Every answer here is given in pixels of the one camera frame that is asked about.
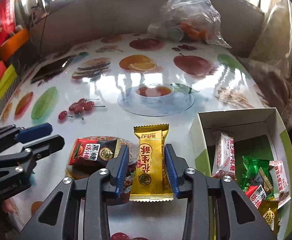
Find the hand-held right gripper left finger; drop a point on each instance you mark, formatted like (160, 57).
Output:
(123, 175)

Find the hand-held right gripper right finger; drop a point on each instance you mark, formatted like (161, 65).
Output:
(172, 175)

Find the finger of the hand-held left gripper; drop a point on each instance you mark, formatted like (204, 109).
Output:
(35, 131)
(48, 146)

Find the yellow peanut candy packet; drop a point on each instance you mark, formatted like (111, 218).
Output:
(148, 170)
(268, 215)

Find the black red plum candy packet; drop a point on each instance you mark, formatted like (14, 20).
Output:
(90, 155)
(257, 193)

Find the white red nougat packet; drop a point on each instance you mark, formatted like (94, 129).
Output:
(224, 155)

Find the green wafer packet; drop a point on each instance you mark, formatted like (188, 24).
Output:
(249, 170)

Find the green white cardboard box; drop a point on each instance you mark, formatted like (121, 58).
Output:
(236, 120)

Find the white brown nougat packet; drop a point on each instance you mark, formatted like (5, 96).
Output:
(278, 177)

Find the person's left hand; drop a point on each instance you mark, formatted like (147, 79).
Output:
(10, 205)

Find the black white striped box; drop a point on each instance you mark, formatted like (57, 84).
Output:
(4, 107)

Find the yellow-green box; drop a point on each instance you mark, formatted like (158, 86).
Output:
(5, 82)

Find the black smartphone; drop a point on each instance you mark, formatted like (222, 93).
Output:
(50, 70)

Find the orange box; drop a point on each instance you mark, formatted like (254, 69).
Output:
(13, 42)

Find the red bag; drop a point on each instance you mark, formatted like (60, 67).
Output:
(5, 17)

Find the round lidded cup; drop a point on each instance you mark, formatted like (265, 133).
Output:
(175, 34)

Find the clear plastic bag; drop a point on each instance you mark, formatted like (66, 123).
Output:
(193, 7)

